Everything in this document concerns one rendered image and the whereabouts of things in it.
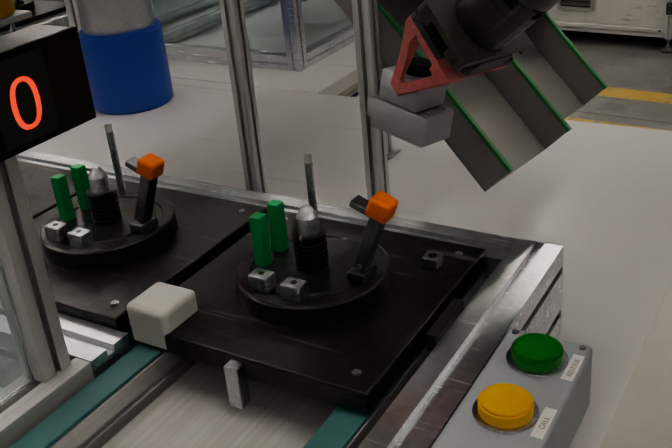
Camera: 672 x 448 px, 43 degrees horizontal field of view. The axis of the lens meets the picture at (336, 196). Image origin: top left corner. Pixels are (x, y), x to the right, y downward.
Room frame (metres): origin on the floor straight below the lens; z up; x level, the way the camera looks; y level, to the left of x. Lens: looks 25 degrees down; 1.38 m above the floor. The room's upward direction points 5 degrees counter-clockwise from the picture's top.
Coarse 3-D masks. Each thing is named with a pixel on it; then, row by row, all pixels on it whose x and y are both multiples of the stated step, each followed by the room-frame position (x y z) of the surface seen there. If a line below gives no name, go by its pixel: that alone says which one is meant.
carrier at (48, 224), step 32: (64, 192) 0.83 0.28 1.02; (96, 192) 0.81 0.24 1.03; (128, 192) 0.89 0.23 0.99; (160, 192) 0.92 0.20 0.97; (64, 224) 0.79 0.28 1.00; (96, 224) 0.81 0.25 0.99; (128, 224) 0.80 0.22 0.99; (160, 224) 0.80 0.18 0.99; (192, 224) 0.83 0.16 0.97; (224, 224) 0.82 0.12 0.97; (64, 256) 0.76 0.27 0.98; (96, 256) 0.75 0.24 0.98; (128, 256) 0.76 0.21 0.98; (160, 256) 0.76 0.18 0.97; (192, 256) 0.76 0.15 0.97; (64, 288) 0.72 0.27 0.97; (96, 288) 0.71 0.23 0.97; (128, 288) 0.71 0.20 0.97; (96, 320) 0.67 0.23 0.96; (128, 320) 0.67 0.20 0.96
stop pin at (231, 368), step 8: (232, 360) 0.58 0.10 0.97; (224, 368) 0.57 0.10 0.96; (232, 368) 0.57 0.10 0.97; (240, 368) 0.57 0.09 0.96; (232, 376) 0.57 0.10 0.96; (240, 376) 0.57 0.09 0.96; (232, 384) 0.57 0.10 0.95; (240, 384) 0.57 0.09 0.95; (232, 392) 0.57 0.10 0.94; (240, 392) 0.57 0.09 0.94; (248, 392) 0.58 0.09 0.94; (232, 400) 0.57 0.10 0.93; (240, 400) 0.57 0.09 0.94; (248, 400) 0.58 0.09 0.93; (240, 408) 0.57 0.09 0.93
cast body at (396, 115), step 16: (416, 64) 0.75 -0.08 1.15; (384, 80) 0.76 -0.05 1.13; (384, 96) 0.76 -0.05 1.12; (400, 96) 0.75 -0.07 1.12; (416, 96) 0.73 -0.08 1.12; (432, 96) 0.75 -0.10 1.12; (368, 112) 0.79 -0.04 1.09; (384, 112) 0.76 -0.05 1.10; (400, 112) 0.74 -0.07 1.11; (416, 112) 0.73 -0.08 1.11; (432, 112) 0.74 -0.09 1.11; (448, 112) 0.75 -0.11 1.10; (384, 128) 0.76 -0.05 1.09; (400, 128) 0.74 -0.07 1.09; (416, 128) 0.73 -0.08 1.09; (432, 128) 0.73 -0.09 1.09; (448, 128) 0.75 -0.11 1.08; (416, 144) 0.73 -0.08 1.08
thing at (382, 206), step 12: (384, 192) 0.65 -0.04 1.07; (360, 204) 0.65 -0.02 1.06; (372, 204) 0.63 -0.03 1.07; (384, 204) 0.63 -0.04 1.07; (396, 204) 0.64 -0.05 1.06; (372, 216) 0.63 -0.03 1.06; (384, 216) 0.63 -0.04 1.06; (372, 228) 0.64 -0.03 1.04; (372, 240) 0.64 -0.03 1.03; (360, 252) 0.65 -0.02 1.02; (372, 252) 0.64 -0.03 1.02; (360, 264) 0.65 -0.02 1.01
